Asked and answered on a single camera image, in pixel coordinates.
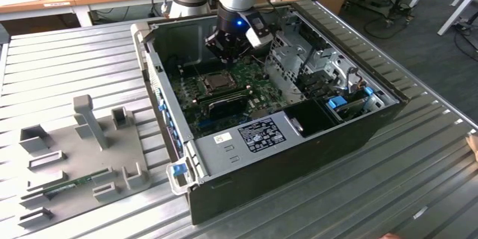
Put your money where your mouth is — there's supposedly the green RAM stick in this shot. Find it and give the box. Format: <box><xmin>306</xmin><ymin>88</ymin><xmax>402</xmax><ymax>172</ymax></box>
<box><xmin>40</xmin><ymin>169</ymin><xmax>112</xmax><ymax>196</ymax></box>

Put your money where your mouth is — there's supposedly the black PC case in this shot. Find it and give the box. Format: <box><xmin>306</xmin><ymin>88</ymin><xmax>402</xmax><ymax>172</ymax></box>
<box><xmin>130</xmin><ymin>0</ymin><xmax>412</xmax><ymax>226</ymax></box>

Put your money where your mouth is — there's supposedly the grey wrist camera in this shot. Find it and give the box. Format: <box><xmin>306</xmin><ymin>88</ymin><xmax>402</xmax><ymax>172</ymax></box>
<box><xmin>245</xmin><ymin>11</ymin><xmax>277</xmax><ymax>49</ymax></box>

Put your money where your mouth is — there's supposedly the silver drive cage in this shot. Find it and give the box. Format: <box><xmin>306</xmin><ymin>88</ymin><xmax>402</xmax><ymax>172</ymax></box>
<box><xmin>266</xmin><ymin>8</ymin><xmax>391</xmax><ymax>113</ymax></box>

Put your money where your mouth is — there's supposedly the grey chipset heatsink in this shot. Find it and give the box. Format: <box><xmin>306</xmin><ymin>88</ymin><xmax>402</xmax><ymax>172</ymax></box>
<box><xmin>249</xmin><ymin>109</ymin><xmax>273</xmax><ymax>121</ymax></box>

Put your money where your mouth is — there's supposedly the brown cardboard piece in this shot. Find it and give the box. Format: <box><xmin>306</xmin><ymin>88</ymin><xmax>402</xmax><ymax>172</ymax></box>
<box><xmin>466</xmin><ymin>132</ymin><xmax>478</xmax><ymax>163</ymax></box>

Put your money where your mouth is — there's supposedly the silver CPU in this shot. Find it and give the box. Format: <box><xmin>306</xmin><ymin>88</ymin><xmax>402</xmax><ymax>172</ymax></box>
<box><xmin>207</xmin><ymin>76</ymin><xmax>231</xmax><ymax>89</ymax></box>

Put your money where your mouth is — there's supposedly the grey power supply unit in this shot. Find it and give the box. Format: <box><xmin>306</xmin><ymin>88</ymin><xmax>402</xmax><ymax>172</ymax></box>
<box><xmin>193</xmin><ymin>111</ymin><xmax>306</xmax><ymax>178</ymax></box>

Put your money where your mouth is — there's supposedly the grey parts rack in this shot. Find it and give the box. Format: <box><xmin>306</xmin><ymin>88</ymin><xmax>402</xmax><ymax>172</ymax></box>
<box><xmin>16</xmin><ymin>94</ymin><xmax>152</xmax><ymax>230</ymax></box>

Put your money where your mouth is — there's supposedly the blue case latch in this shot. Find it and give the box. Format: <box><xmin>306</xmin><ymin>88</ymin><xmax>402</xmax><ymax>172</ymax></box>
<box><xmin>170</xmin><ymin>162</ymin><xmax>187</xmax><ymax>179</ymax></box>

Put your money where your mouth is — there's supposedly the blue expansion slot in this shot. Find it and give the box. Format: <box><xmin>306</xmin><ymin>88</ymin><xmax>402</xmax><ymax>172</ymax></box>
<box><xmin>199</xmin><ymin>118</ymin><xmax>230</xmax><ymax>129</ymax></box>

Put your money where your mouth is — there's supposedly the green motherboard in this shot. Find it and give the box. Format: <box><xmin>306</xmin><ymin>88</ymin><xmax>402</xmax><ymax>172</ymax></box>
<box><xmin>170</xmin><ymin>54</ymin><xmax>299</xmax><ymax>139</ymax></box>

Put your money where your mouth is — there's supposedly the black RAM slot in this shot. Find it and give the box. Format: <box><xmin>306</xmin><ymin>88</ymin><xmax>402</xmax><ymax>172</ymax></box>
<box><xmin>197</xmin><ymin>90</ymin><xmax>250</xmax><ymax>105</ymax></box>

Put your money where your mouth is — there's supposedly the white sticker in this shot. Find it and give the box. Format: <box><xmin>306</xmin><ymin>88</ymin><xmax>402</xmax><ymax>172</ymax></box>
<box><xmin>412</xmin><ymin>205</ymin><xmax>430</xmax><ymax>220</ymax></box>

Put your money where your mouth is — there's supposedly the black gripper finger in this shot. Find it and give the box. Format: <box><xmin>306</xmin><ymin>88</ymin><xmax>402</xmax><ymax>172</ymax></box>
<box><xmin>230</xmin><ymin>38</ymin><xmax>247</xmax><ymax>64</ymax></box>
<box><xmin>205</xmin><ymin>32</ymin><xmax>231</xmax><ymax>64</ymax></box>

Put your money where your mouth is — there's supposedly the white table frame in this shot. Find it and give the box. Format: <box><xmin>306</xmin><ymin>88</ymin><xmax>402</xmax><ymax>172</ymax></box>
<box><xmin>409</xmin><ymin>0</ymin><xmax>478</xmax><ymax>37</ymax></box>

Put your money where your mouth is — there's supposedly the CPU socket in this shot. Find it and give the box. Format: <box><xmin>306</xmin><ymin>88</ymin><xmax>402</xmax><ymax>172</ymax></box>
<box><xmin>199</xmin><ymin>71</ymin><xmax>238</xmax><ymax>96</ymax></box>

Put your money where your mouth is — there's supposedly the blue disk carrier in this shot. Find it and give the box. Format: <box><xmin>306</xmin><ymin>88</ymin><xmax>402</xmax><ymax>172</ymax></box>
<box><xmin>323</xmin><ymin>95</ymin><xmax>374</xmax><ymax>122</ymax></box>

